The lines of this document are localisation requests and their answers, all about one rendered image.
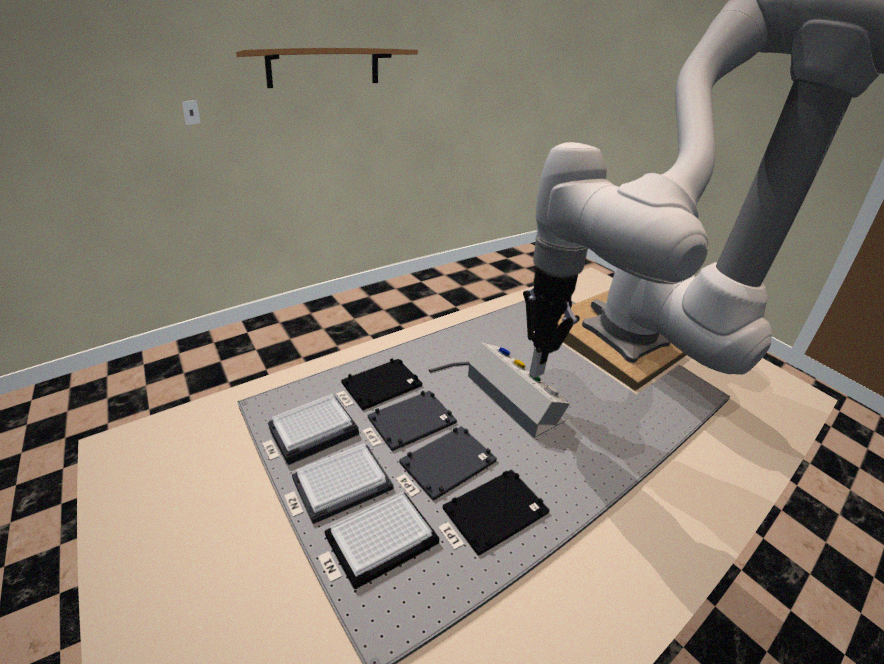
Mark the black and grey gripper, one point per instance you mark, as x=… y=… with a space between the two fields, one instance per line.
x=563 y=287

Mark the white button panel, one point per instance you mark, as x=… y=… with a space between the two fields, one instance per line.
x=529 y=401

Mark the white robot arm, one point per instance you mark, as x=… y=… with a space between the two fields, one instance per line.
x=644 y=228

